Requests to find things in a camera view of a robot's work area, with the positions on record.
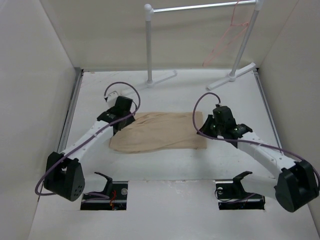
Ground beige drawstring trousers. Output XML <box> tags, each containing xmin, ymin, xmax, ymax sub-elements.
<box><xmin>109</xmin><ymin>111</ymin><xmax>207</xmax><ymax>154</ymax></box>

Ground pink wire hanger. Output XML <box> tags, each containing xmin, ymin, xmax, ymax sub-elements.
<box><xmin>202</xmin><ymin>0</ymin><xmax>249</xmax><ymax>67</ymax></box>

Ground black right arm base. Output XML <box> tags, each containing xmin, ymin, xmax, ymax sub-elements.
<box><xmin>214</xmin><ymin>171</ymin><xmax>266</xmax><ymax>211</ymax></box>

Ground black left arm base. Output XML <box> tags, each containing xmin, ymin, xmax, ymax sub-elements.
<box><xmin>80</xmin><ymin>172</ymin><xmax>129</xmax><ymax>211</ymax></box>

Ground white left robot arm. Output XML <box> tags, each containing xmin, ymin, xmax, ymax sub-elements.
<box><xmin>43</xmin><ymin>96</ymin><xmax>135</xmax><ymax>202</ymax></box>

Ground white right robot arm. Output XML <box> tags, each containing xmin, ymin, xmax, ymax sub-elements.
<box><xmin>196</xmin><ymin>104</ymin><xmax>320</xmax><ymax>213</ymax></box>

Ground white clothes rack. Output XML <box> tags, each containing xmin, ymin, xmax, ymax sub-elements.
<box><xmin>124</xmin><ymin>0</ymin><xmax>265</xmax><ymax>96</ymax></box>

